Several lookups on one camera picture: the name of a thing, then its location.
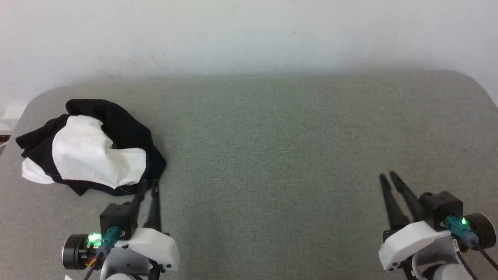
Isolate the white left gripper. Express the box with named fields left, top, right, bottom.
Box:
left=113, top=180, right=180, bottom=278

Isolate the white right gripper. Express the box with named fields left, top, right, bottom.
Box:
left=378, top=171, right=452, bottom=271

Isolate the right black cable teal plug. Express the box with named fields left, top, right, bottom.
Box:
left=445, top=215, right=498, bottom=271

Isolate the black and white shirt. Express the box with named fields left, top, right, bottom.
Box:
left=16, top=99, right=167, bottom=197

